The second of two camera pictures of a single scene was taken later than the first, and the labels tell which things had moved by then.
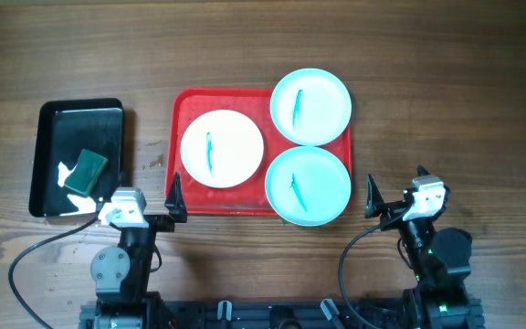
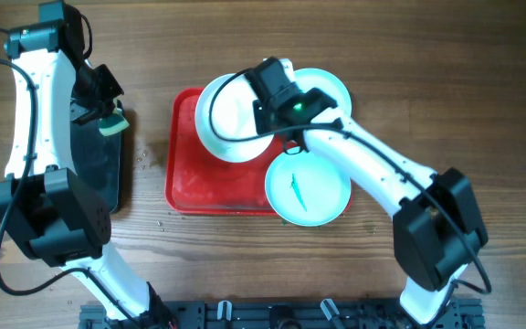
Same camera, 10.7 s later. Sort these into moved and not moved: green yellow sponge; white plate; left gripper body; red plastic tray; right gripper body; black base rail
Moved: left gripper body; green yellow sponge; white plate; right gripper body
Not moved: red plastic tray; black base rail
